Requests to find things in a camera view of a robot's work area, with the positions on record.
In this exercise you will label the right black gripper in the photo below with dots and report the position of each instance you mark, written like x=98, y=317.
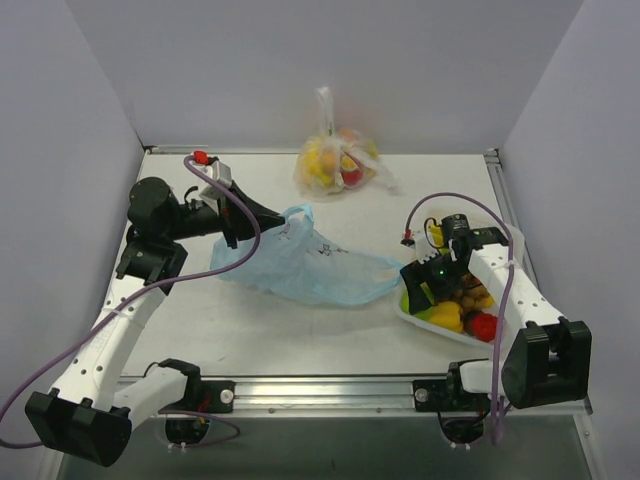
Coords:
x=420, y=279

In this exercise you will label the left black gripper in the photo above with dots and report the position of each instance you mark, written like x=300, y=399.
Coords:
x=230, y=216

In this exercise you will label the light blue plastic bag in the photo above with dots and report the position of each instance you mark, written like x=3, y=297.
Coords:
x=296, y=262

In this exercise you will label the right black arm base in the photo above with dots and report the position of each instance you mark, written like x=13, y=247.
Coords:
x=462, y=402

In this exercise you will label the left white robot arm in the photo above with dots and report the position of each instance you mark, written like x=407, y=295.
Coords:
x=84, y=414

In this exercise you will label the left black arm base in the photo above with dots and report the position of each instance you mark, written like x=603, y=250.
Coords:
x=197, y=421

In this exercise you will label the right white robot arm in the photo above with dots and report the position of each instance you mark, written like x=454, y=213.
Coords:
x=540, y=357

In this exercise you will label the yellow fake bell pepper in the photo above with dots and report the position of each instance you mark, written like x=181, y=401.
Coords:
x=446, y=315

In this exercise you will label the brown fake longan bunch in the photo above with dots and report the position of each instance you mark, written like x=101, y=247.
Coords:
x=473, y=295

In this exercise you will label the yellow fake banana bunch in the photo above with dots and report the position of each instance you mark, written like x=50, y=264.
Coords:
x=434, y=235

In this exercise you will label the red fake bell pepper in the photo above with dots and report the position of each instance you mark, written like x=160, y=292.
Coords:
x=484, y=326

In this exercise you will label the clear tied bag of fruits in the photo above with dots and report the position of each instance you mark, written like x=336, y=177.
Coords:
x=334, y=160

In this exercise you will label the white plastic basket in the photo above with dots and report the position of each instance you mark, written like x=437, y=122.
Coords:
x=453, y=226

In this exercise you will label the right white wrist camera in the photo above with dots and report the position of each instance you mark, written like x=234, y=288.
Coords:
x=417, y=241

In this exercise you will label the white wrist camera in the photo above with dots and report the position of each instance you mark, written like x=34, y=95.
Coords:
x=417, y=241
x=215, y=170

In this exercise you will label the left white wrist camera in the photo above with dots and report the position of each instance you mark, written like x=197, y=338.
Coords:
x=215, y=170

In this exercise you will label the aluminium front rail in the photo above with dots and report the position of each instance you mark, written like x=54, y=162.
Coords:
x=322, y=396

